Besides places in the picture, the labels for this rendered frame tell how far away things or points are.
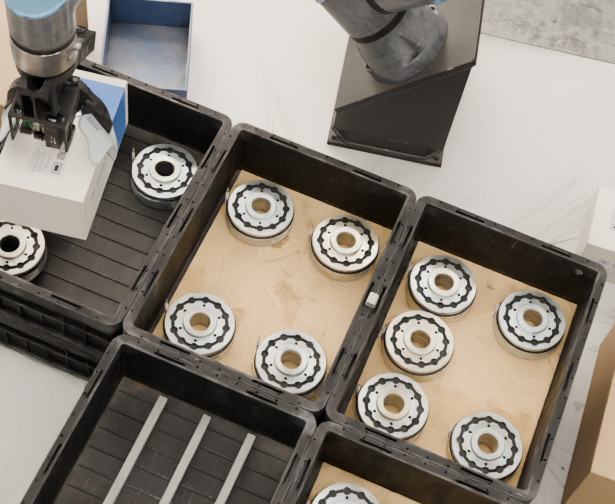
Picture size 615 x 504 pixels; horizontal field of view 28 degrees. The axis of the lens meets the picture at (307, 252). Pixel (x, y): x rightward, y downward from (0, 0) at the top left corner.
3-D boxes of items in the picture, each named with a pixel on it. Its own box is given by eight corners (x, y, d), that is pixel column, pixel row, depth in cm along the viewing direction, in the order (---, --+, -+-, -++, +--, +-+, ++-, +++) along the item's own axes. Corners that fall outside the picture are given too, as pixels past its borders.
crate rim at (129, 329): (235, 128, 192) (236, 118, 190) (417, 200, 189) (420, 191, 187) (117, 337, 172) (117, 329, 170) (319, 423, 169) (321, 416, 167)
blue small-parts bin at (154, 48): (109, 21, 227) (108, -5, 221) (192, 28, 229) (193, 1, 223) (99, 109, 217) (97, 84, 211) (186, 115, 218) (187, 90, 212)
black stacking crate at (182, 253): (232, 165, 201) (237, 122, 191) (404, 234, 197) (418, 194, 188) (120, 367, 180) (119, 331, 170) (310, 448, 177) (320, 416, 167)
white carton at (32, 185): (44, 102, 174) (39, 60, 166) (128, 121, 174) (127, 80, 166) (-4, 219, 164) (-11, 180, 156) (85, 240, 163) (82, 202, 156)
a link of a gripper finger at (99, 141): (103, 187, 160) (59, 143, 154) (116, 150, 163) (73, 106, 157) (122, 184, 159) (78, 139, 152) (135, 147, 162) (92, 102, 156)
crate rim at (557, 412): (417, 200, 189) (420, 191, 187) (605, 275, 186) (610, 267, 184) (319, 423, 169) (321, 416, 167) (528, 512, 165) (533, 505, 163)
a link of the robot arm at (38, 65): (20, -2, 143) (90, 14, 143) (24, 25, 147) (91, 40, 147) (-1, 47, 140) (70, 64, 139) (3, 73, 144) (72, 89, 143)
